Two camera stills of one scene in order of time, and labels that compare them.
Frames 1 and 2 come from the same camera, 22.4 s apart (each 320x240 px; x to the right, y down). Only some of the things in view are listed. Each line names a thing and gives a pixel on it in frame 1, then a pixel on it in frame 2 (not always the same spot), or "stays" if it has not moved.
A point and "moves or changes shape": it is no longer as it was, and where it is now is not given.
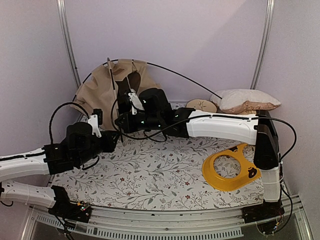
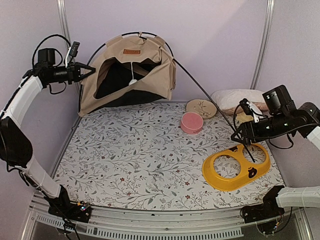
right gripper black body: x=152 y=121 → x=260 y=133
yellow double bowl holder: x=249 y=171 stays
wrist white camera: x=135 y=103 → x=253 y=109
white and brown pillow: x=242 y=101 stays
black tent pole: x=115 y=93 → x=81 y=83
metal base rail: x=216 y=223 stays
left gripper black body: x=90 y=153 → x=71 y=75
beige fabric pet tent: x=99 y=91 moves or changes shape
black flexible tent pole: x=147 y=62 → x=198 y=88
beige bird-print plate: x=201 y=104 stays
